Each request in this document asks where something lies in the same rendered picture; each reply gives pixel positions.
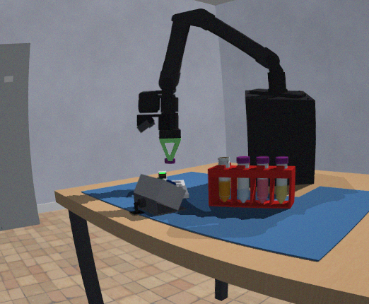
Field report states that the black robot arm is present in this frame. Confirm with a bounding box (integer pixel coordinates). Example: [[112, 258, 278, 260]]
[[137, 8, 306, 133]]

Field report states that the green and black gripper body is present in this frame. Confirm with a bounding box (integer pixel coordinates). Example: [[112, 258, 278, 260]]
[[159, 113, 181, 139]]

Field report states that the blue bench mat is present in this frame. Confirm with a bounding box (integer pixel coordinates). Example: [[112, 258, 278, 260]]
[[82, 172, 369, 262]]

